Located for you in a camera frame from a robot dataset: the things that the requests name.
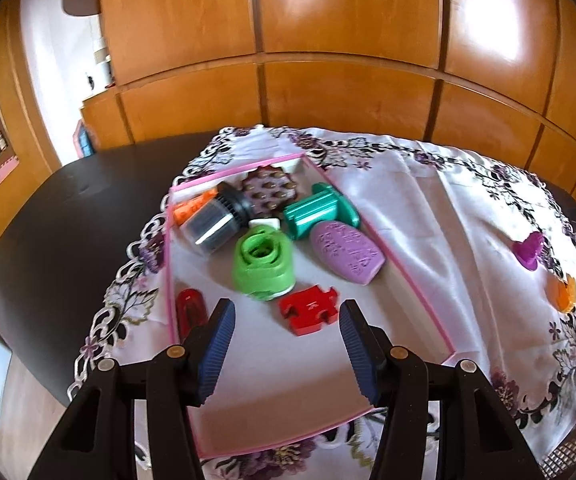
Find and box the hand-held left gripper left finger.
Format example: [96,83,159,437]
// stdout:
[28,298,236,480]

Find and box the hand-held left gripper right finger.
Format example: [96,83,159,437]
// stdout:
[339,299,544,480]

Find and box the red translucent cylinder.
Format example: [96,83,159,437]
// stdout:
[175,287,209,346]

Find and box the red puzzle piece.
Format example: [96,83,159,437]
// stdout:
[278,286,341,337]

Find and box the pink-edged white box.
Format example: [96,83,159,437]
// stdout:
[160,152,456,461]

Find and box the light green paper punch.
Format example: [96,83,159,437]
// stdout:
[232,226,296,303]

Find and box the purple oval stamp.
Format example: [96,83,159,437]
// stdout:
[309,220,386,287]

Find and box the grey and black cylinder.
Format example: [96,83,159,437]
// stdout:
[180,182,251,259]

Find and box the orange plastic block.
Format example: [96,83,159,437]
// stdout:
[172,191,218,226]

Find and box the teal plastic spool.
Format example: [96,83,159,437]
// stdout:
[282,182,362,241]

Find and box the maroon scalloped round disc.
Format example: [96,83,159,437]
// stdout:
[239,167,300,213]

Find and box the floral embroidered white tablecloth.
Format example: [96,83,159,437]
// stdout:
[68,125,576,480]

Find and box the magenta heart shape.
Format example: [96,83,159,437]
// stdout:
[512,231,549,273]

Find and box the orange heart shape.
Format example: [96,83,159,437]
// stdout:
[545,274,576,315]

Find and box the pink and blue object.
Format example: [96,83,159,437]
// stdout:
[72,120,95,160]

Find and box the wooden panelled wardrobe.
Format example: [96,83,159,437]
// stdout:
[80,0,576,211]

